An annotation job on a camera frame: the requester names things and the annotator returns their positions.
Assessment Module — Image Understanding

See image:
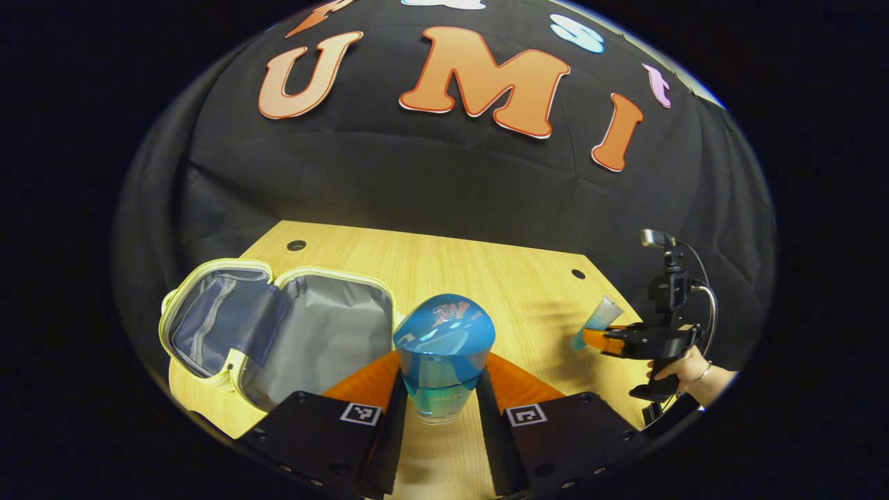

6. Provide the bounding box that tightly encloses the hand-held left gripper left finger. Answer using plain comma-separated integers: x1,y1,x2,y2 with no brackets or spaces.
240,351,409,499

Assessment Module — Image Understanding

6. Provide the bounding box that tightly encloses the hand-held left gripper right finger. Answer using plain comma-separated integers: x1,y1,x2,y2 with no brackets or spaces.
474,352,654,498

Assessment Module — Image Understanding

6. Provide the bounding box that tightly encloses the translucent teal tube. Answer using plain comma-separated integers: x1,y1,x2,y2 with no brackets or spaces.
571,294,624,351

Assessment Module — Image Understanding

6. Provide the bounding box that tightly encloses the cream yellow suitcase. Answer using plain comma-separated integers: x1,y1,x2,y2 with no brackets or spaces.
158,258,398,414

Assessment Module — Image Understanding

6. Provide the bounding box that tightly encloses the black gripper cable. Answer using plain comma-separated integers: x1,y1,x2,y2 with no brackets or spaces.
677,240,718,348

